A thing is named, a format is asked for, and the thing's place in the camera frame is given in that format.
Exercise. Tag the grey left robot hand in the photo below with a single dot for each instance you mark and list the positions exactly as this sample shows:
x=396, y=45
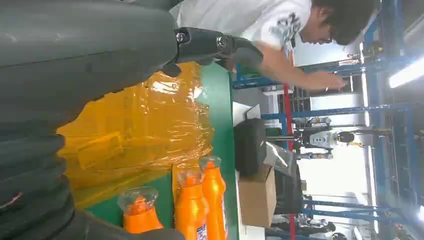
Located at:
x=82, y=43

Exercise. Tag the orange detergent bottle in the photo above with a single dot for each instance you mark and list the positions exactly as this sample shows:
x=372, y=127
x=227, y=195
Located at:
x=214, y=195
x=140, y=217
x=191, y=208

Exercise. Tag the yellow plastic sheet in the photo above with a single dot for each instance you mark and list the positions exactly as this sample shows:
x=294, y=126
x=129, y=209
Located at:
x=139, y=126

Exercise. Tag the ribbed grey left arm sleeve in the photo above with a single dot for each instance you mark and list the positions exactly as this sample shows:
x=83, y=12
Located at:
x=30, y=172

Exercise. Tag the person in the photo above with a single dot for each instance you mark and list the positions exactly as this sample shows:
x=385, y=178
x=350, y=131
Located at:
x=265, y=20

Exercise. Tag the red upright pole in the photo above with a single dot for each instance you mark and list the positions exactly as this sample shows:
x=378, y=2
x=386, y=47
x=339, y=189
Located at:
x=288, y=112

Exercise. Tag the brown cardboard box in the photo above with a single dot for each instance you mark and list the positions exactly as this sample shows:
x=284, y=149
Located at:
x=256, y=198

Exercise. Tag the person's hand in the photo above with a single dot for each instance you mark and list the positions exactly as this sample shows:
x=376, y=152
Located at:
x=328, y=81

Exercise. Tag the black plastic bag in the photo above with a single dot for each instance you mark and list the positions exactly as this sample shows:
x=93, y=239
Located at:
x=286, y=185

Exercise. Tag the white background humanoid robot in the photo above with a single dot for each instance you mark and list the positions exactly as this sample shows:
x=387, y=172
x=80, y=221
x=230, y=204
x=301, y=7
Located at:
x=321, y=139

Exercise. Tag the white ceiling light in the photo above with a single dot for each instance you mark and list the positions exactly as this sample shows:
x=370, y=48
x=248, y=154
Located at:
x=405, y=74

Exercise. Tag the blue metal shelf frame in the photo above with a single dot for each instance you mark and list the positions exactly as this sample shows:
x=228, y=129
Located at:
x=377, y=109

